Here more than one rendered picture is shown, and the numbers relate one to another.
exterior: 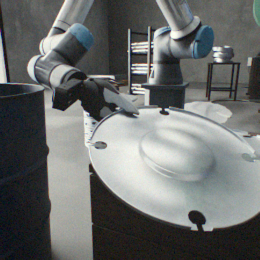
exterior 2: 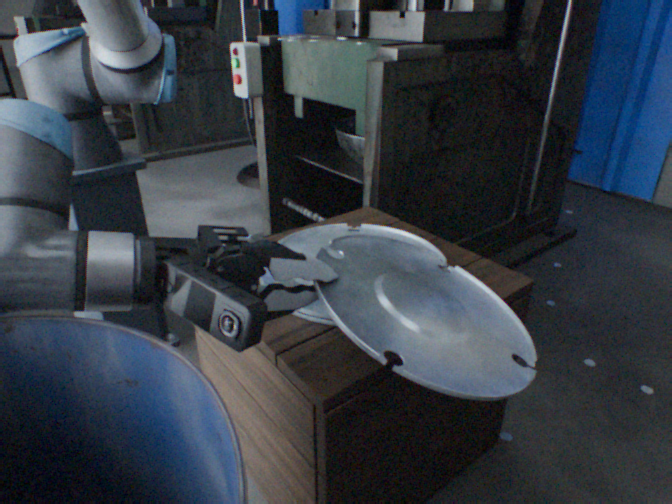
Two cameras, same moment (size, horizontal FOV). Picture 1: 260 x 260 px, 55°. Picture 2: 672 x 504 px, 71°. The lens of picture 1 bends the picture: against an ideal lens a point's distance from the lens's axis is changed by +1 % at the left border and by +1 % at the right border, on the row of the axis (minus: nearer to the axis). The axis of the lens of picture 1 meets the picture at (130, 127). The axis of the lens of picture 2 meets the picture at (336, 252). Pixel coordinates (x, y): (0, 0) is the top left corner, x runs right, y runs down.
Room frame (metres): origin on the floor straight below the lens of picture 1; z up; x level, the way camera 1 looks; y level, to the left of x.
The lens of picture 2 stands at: (0.25, 0.40, 0.72)
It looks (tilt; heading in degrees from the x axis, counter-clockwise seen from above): 28 degrees down; 298
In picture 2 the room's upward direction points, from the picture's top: straight up
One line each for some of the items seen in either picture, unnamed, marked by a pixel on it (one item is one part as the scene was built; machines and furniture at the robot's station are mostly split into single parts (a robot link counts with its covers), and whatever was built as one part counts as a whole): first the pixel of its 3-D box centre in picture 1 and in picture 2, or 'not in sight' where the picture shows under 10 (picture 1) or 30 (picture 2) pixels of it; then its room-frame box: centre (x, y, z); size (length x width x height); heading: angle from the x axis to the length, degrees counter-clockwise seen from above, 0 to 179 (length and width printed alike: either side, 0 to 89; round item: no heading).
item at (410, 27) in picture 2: not in sight; (398, 22); (0.76, -0.89, 0.68); 0.45 x 0.30 x 0.06; 157
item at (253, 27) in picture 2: not in sight; (262, 43); (1.14, -0.80, 0.62); 0.10 x 0.06 x 0.20; 157
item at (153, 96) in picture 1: (163, 131); (106, 260); (1.12, -0.16, 0.23); 0.19 x 0.19 x 0.45; 71
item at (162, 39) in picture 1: (168, 44); (62, 68); (1.12, -0.16, 0.62); 0.13 x 0.12 x 0.14; 37
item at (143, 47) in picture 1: (148, 68); not in sight; (3.33, -0.24, 0.47); 0.46 x 0.43 x 0.95; 47
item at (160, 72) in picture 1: (166, 72); (74, 134); (1.12, -0.16, 0.50); 0.15 x 0.15 x 0.10
